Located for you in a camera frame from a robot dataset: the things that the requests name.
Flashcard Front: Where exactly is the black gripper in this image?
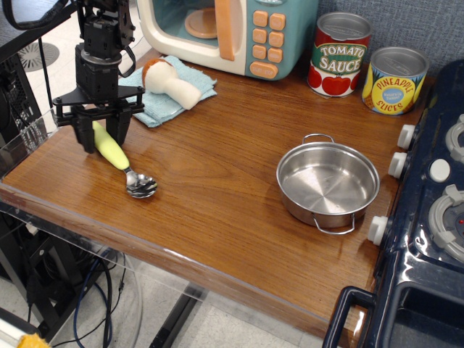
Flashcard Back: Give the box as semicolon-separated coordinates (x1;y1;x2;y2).
53;45;144;154

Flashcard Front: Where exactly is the spoon with yellow-green handle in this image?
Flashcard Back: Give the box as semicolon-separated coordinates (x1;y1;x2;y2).
92;121;157;199

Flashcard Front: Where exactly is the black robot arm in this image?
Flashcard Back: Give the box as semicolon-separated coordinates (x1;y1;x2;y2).
53;1;144;154

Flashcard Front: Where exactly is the light blue towel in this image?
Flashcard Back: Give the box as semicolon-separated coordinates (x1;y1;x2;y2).
135;56;217;128

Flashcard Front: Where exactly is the plush mushroom toy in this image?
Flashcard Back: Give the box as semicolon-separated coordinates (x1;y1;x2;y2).
141;58;202;109

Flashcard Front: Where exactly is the clear acrylic guard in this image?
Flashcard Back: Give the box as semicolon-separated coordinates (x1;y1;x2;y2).
1;108;58;181

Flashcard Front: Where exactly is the black desk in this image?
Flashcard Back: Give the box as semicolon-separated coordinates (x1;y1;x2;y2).
1;0;76;62

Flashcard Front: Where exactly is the toy microwave oven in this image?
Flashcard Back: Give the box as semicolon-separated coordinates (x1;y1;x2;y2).
137;1;318;80

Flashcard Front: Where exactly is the black table leg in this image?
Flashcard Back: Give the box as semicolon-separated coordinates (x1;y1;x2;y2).
149;286;203;348

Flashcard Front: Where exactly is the small steel pot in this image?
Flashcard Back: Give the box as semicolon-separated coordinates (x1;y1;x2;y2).
276;133;381;235

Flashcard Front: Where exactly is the tomato sauce can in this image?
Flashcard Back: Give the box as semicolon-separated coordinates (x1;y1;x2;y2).
307;12;373;97

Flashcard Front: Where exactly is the white stove knob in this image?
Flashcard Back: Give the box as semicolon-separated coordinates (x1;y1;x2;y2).
368;216;389;246
397;124;415;150
388;152;407;179

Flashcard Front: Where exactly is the pineapple slices can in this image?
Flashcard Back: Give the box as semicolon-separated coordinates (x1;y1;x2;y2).
362;46;430;116

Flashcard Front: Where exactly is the dark blue toy stove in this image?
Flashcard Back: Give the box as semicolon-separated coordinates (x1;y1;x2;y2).
323;60;463;347

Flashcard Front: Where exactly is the blue cable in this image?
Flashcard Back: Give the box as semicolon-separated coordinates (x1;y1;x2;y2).
73;253;113;348

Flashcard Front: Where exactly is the black cable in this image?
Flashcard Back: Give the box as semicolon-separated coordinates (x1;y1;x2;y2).
52;253;128;348

